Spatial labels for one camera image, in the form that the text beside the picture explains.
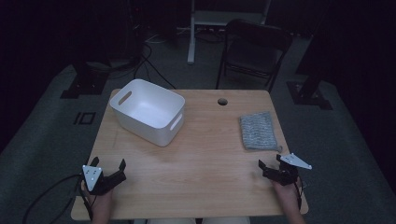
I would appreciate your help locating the person's right hand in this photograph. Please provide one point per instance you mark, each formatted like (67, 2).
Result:
(285, 194)

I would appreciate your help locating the white metal desk frame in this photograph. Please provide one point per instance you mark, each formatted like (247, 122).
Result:
(194, 25)

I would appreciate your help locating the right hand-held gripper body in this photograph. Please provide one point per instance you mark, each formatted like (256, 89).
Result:
(288, 172)

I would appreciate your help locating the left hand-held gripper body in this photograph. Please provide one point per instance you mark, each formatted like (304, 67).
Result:
(93, 179)

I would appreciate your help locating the black folding chair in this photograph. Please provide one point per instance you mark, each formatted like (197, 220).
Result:
(255, 53)

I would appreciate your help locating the grey knitted cloth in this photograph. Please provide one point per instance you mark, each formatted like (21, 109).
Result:
(258, 130)

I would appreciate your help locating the black stand with flat base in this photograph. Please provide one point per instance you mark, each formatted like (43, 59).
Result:
(85, 84)
(308, 93)

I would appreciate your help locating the person's left hand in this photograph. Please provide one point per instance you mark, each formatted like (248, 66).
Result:
(102, 202)

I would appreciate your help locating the white plastic basket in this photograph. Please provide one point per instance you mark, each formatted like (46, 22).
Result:
(146, 109)

